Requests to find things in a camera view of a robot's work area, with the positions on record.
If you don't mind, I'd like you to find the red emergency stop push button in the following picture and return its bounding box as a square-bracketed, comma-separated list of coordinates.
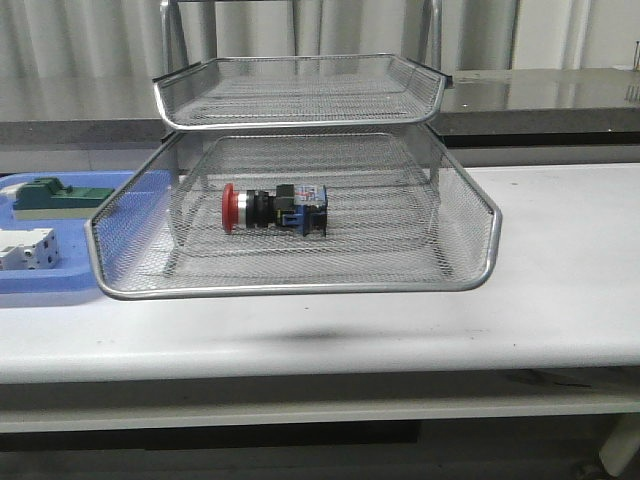
[221, 183, 328, 236]

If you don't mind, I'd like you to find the silver mesh tray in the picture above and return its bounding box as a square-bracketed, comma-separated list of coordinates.
[153, 53, 453, 131]
[89, 125, 502, 300]
[171, 203, 436, 258]

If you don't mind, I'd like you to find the green and beige relay module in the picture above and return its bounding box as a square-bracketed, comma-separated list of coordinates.
[13, 177, 114, 220]

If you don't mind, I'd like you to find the grey stone counter ledge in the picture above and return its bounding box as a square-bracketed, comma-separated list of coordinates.
[1, 68, 639, 148]

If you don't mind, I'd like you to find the white circuit breaker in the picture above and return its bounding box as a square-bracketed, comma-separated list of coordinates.
[1, 228, 60, 271]

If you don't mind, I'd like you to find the white table leg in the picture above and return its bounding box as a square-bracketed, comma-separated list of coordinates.
[599, 413, 640, 477]

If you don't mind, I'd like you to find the silver wire rack frame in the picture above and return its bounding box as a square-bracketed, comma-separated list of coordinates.
[158, 0, 455, 277]

